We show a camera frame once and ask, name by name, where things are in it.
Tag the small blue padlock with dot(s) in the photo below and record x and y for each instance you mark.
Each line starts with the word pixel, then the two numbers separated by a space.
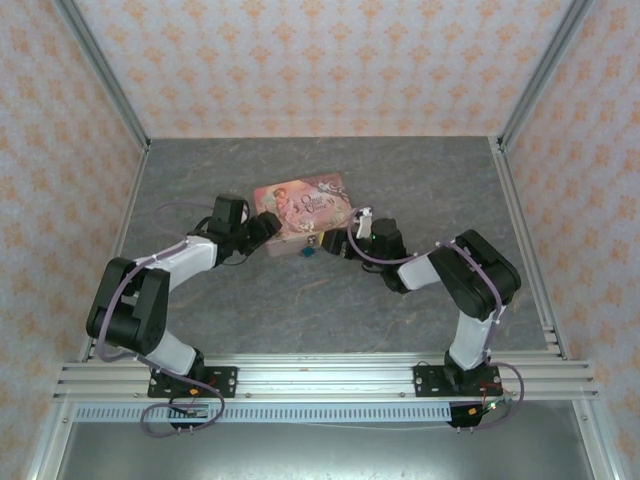
pixel 306 251

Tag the pink illustrated tin box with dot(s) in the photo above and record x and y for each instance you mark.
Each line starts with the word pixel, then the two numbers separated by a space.
pixel 300 200

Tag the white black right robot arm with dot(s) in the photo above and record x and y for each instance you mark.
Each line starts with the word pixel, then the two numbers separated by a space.
pixel 470 340

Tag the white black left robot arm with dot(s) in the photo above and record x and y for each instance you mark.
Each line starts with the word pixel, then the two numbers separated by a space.
pixel 190 255

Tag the small circuit board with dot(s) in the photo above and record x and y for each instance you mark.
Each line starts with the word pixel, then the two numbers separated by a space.
pixel 487 407
pixel 192 411

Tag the aluminium table side rail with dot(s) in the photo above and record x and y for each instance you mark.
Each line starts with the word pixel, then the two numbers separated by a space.
pixel 127 215
pixel 520 225

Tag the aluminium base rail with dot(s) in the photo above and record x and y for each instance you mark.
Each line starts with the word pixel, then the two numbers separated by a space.
pixel 325 380

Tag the aluminium frame post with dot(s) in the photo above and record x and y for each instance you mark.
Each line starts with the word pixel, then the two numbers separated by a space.
pixel 102 70
pixel 545 70

